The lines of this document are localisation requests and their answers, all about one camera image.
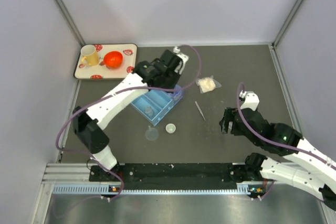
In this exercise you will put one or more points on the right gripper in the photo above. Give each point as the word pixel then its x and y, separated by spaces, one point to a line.
pixel 224 122

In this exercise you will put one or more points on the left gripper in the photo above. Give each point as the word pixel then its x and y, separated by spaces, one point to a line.
pixel 176 76

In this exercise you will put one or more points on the blue plastic organizer box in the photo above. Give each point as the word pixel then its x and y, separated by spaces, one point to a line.
pixel 160 101

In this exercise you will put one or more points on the small glass bottle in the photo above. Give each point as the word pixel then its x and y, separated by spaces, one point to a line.
pixel 148 110

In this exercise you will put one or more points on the glass beaker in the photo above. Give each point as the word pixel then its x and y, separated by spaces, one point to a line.
pixel 176 95

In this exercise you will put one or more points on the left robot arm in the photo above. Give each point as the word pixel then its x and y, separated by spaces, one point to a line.
pixel 89 124

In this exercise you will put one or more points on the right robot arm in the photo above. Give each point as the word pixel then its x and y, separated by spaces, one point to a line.
pixel 316 172

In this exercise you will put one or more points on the strawberry pattern tray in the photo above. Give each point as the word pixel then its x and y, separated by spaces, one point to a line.
pixel 100 71

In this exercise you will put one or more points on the white plastic funnel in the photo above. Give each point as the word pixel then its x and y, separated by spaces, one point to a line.
pixel 170 128

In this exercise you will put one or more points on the orange bowl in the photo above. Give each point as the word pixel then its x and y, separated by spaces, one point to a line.
pixel 113 59

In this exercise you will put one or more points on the yellow mug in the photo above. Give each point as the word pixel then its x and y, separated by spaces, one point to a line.
pixel 89 55

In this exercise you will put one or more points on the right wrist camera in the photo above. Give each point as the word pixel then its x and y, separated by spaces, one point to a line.
pixel 250 100

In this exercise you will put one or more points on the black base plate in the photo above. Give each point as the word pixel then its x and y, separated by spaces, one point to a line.
pixel 183 176

